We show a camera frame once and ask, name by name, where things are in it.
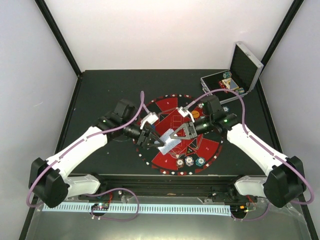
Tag black triangular marker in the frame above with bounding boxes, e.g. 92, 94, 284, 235
185, 146, 196, 156

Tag clear round dealer button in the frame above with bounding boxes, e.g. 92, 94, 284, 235
169, 148, 182, 159

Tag orange big blind button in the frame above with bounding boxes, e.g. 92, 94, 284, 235
191, 110, 200, 119

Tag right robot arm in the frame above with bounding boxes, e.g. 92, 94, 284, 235
170, 95, 307, 208

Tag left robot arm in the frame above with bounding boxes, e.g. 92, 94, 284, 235
28, 99, 164, 208

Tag round red black poker mat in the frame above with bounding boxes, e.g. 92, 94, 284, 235
136, 94, 223, 176

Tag red dice in case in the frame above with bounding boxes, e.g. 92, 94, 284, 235
218, 81, 226, 89

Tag pyramid card box in case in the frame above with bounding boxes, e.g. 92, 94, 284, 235
222, 77, 239, 91

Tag green chip stack case front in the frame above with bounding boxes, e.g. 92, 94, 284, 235
236, 87, 245, 95

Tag green chip stack in case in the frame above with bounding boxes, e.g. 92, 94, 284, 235
223, 71, 232, 79

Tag aluminium poker case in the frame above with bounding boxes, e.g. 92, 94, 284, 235
200, 41, 264, 104

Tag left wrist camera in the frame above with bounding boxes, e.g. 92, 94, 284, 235
140, 112, 159, 130

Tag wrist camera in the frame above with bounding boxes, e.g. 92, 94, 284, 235
177, 106, 195, 123
140, 112, 159, 130

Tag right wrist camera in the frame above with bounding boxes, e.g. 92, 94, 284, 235
177, 106, 195, 123

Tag white slotted cable duct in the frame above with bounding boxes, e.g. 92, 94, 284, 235
42, 202, 231, 217

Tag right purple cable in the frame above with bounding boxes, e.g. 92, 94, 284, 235
184, 88, 315, 222

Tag purple cable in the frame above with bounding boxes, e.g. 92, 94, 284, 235
26, 91, 151, 222
184, 88, 315, 222

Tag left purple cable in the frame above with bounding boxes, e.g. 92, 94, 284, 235
26, 91, 151, 222

